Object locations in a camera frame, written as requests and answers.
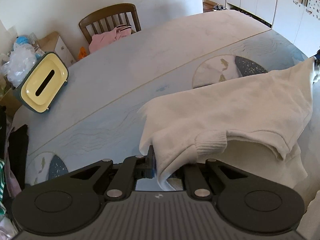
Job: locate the white kitchen cabinets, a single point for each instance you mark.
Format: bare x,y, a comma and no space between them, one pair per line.
295,20

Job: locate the clear plastic bag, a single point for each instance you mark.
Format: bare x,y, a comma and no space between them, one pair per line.
21,61

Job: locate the blue patterned table mat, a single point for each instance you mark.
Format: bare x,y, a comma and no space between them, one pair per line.
95,116

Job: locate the white cabinet with wood top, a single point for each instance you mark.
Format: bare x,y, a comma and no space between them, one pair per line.
54,43

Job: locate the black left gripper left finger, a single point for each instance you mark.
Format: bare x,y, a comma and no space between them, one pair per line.
70,203

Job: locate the brown wooden chair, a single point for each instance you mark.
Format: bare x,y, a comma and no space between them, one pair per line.
107,18

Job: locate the yellow green tissue box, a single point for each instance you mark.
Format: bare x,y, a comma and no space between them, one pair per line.
43,83

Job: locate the dark clothes pile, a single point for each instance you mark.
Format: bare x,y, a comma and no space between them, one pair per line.
14,148

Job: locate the white sweater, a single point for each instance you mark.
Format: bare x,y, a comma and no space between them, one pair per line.
251,122

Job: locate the orange item by cabinet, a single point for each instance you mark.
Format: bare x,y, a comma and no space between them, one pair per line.
82,53

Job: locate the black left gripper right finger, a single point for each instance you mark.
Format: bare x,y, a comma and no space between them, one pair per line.
248,202

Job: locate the pink garment on chair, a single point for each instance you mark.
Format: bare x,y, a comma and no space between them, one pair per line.
104,39

